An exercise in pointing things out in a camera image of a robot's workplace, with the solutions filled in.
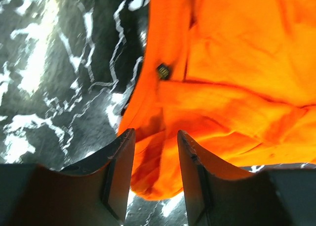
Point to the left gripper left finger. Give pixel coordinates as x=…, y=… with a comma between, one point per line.
x=90, y=192

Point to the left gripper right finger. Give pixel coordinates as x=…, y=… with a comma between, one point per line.
x=220, y=194

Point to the orange t shirt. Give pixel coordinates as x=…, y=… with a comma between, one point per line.
x=238, y=75

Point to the black marble pattern mat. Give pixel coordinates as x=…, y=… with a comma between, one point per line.
x=68, y=70

